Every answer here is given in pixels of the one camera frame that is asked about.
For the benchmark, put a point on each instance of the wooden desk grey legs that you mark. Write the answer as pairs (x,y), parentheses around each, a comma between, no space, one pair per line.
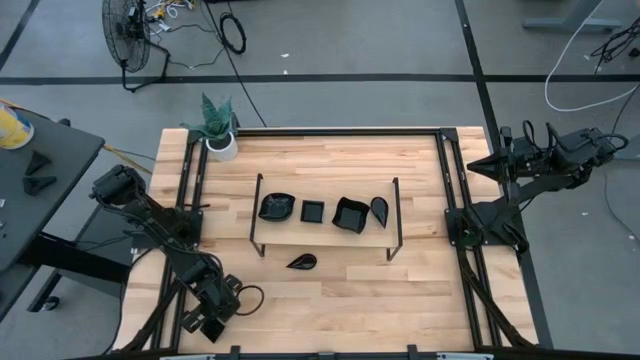
(570,23)

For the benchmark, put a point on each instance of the black wavy square bowl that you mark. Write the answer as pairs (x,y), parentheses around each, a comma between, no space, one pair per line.
(351,215)

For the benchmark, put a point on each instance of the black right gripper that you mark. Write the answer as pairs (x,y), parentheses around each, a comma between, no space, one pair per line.
(522,159)

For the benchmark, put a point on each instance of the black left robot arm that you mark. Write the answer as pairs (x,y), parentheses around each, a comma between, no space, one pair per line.
(150,220)

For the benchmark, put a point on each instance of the black leaf shaped plate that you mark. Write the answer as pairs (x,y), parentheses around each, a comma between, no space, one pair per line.
(276,206)

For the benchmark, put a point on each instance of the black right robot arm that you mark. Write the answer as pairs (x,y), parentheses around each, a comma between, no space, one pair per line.
(540,192)

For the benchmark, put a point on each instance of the black floor fan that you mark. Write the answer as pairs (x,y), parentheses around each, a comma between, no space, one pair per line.
(125,35)

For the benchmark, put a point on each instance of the black triangular part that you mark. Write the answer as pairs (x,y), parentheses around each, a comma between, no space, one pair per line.
(37,163)
(37,185)

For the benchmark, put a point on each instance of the white wipes canister yellow label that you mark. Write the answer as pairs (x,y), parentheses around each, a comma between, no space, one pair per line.
(14,129)

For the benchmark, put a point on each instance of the black aluminium rig frame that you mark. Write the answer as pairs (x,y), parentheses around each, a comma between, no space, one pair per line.
(380,132)

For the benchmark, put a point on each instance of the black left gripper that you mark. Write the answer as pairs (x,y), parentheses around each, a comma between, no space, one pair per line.
(217,295)

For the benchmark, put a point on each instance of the snake plant in white pot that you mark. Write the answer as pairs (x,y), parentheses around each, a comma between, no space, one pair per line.
(221,147)

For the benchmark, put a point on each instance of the wooden riser shelf black legs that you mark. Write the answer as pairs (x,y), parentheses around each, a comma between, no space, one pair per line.
(320,235)

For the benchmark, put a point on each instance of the black desk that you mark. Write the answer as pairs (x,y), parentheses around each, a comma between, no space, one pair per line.
(65,150)

